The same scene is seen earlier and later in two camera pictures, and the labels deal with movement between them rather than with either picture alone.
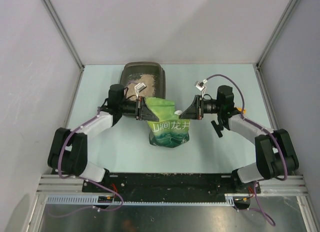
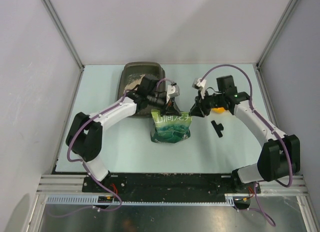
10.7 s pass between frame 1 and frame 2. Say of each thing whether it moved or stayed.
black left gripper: moved
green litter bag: moved
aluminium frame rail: stayed
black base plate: stayed
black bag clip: stayed
